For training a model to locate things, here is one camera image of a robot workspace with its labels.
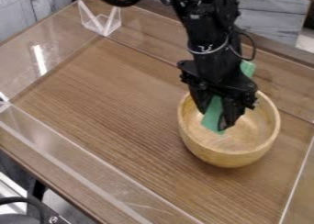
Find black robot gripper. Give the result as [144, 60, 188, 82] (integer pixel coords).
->
[178, 48, 258, 131]

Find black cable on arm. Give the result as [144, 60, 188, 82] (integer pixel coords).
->
[228, 28, 258, 62]

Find green rectangular block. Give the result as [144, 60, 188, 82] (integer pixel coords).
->
[202, 61, 256, 135]

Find black cable under table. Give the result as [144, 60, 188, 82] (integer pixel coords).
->
[0, 196, 45, 224]

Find black metal table leg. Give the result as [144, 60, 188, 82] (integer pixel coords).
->
[28, 180, 48, 201]

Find light wooden bowl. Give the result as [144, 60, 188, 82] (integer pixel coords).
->
[176, 91, 280, 168]

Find clear acrylic tray wall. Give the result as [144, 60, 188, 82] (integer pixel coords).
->
[0, 6, 314, 224]

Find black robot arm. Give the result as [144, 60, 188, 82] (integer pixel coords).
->
[101, 0, 258, 132]

